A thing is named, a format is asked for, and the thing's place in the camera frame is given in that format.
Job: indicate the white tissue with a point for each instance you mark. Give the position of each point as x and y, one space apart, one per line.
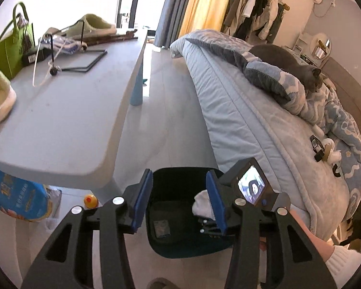
202 203

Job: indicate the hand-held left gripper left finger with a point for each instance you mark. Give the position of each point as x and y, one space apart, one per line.
143 198

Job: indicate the yellow curtain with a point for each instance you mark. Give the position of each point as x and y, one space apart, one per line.
204 3

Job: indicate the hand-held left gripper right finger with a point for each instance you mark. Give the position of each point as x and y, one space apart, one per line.
216 200

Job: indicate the grey bed headboard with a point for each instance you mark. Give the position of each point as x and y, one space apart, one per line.
349 90

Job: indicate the round wall mirror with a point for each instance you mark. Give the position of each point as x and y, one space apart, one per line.
319 42

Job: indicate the yellow rubber duck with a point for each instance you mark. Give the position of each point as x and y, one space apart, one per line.
89 201

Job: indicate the small grey packet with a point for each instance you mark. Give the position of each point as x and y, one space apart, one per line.
161 228

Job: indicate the grey cat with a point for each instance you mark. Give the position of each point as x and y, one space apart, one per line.
276 58

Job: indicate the white plush toy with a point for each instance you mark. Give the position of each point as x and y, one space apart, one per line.
331 150

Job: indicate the pale blue table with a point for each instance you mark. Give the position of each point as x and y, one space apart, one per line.
78 126

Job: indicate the row of hanging clothes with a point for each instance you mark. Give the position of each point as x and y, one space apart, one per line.
252 6

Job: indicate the clear plastic package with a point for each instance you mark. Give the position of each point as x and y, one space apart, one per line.
64 46

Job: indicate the blue printed bag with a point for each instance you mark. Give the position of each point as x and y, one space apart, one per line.
15 198

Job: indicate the blue white patterned fleece blanket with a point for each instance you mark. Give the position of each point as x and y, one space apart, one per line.
334 117

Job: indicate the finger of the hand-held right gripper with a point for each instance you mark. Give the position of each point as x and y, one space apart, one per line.
209 231

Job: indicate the black box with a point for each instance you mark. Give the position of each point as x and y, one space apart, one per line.
30 57

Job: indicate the black window frame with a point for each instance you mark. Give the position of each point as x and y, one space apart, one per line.
135 0

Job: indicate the small black wrapper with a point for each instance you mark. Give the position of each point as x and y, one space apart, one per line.
319 156

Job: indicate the grey curtain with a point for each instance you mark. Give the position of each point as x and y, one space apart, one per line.
171 12

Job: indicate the black snack packet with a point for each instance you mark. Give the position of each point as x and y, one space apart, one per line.
315 141

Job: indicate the black trash bin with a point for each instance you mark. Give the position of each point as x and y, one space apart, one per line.
174 192

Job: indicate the green felt tote bag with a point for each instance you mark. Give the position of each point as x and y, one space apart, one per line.
9 51

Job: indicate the person's right forearm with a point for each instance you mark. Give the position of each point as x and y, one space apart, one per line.
337 262

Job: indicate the pale bed cover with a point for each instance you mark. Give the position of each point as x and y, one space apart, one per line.
243 120

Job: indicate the white vanity table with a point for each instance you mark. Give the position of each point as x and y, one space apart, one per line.
300 51

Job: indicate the brown wooden sticks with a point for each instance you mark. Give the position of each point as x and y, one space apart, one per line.
114 37

